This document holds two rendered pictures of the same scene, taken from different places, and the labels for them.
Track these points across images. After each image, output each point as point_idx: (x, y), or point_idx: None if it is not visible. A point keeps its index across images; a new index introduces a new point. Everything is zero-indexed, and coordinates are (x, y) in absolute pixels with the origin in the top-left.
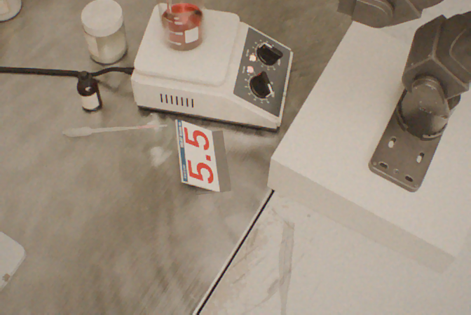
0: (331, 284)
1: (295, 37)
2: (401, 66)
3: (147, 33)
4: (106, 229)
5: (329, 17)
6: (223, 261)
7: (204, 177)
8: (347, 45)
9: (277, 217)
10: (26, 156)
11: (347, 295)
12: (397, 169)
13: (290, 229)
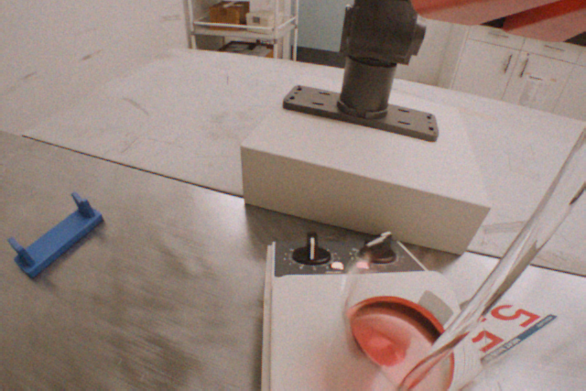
0: (506, 194)
1: (222, 257)
2: (301, 118)
3: None
4: None
5: (182, 221)
6: (558, 274)
7: (514, 309)
8: (290, 151)
9: (485, 240)
10: None
11: (504, 184)
12: (427, 122)
13: (488, 227)
